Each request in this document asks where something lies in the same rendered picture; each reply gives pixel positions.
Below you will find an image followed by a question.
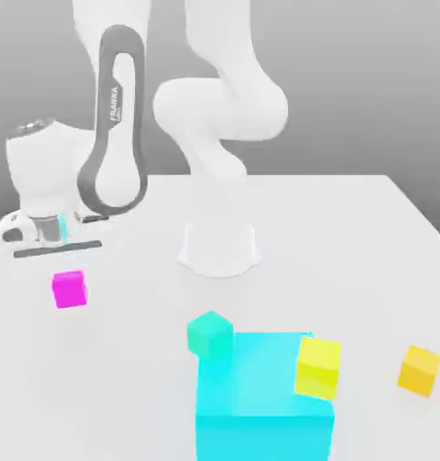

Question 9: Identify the small teal cube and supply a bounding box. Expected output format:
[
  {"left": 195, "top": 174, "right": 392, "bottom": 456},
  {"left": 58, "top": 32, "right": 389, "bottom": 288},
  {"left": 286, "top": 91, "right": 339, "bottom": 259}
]
[{"left": 186, "top": 310, "right": 234, "bottom": 361}]

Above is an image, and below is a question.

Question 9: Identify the small magenta cube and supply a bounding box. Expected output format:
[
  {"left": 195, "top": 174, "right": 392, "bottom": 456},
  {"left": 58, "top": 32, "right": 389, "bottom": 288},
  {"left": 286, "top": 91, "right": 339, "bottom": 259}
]
[{"left": 51, "top": 269, "right": 90, "bottom": 310}]

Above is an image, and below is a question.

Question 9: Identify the large cyan box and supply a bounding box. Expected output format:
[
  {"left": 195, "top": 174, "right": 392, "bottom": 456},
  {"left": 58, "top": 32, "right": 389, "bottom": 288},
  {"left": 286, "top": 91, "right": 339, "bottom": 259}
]
[{"left": 194, "top": 330, "right": 336, "bottom": 461}]

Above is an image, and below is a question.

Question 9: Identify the small orange cube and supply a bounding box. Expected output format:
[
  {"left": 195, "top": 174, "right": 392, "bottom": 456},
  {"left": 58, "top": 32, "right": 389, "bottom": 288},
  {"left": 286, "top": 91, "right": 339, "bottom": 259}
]
[{"left": 397, "top": 344, "right": 440, "bottom": 399}]

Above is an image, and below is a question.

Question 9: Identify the small yellow cube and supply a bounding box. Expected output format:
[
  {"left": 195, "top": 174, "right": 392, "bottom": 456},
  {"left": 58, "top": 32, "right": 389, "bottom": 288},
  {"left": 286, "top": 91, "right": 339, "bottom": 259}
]
[{"left": 293, "top": 335, "right": 343, "bottom": 402}]

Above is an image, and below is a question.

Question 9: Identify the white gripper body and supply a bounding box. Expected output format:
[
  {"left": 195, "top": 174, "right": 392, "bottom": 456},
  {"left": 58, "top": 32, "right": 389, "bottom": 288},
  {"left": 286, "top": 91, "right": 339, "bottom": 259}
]
[{"left": 11, "top": 239, "right": 104, "bottom": 268}]

